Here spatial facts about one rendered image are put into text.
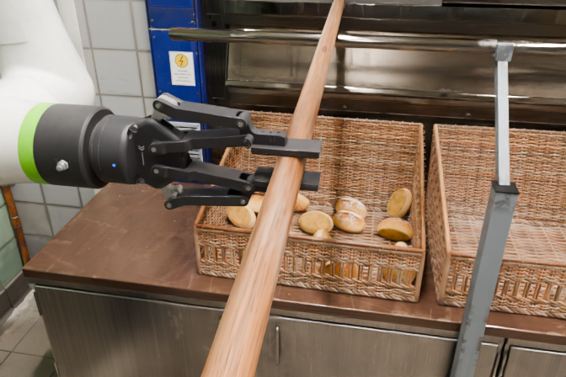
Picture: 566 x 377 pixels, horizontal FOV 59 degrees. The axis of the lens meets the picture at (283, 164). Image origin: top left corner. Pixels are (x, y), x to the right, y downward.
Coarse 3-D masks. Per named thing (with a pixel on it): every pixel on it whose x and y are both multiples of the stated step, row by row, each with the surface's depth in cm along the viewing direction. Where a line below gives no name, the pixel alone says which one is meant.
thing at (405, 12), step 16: (224, 0) 145; (240, 0) 145; (304, 16) 143; (320, 16) 142; (352, 16) 141; (368, 16) 140; (384, 16) 139; (400, 16) 139; (416, 16) 138; (432, 16) 137; (448, 16) 136; (464, 16) 136; (480, 16) 135; (496, 16) 134; (512, 16) 134; (528, 16) 133; (544, 16) 132; (560, 16) 132
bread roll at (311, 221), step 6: (300, 216) 142; (306, 216) 141; (312, 216) 141; (318, 216) 141; (324, 216) 140; (300, 222) 141; (306, 222) 141; (312, 222) 140; (318, 222) 140; (324, 222) 140; (330, 222) 140; (306, 228) 140; (312, 228) 140; (318, 228) 140; (324, 228) 140; (330, 228) 140
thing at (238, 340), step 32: (320, 64) 79; (320, 96) 69; (288, 128) 59; (288, 160) 50; (288, 192) 45; (256, 224) 41; (288, 224) 42; (256, 256) 37; (256, 288) 34; (224, 320) 32; (256, 320) 32; (224, 352) 29; (256, 352) 30
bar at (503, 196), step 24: (360, 48) 108; (384, 48) 107; (408, 48) 106; (432, 48) 105; (456, 48) 104; (480, 48) 103; (504, 48) 101; (528, 48) 101; (552, 48) 101; (504, 72) 102; (504, 96) 100; (504, 120) 98; (504, 144) 97; (504, 168) 95; (504, 192) 92; (504, 216) 94; (480, 240) 101; (504, 240) 96; (480, 264) 100; (480, 288) 102; (480, 312) 105; (480, 336) 108; (456, 360) 114
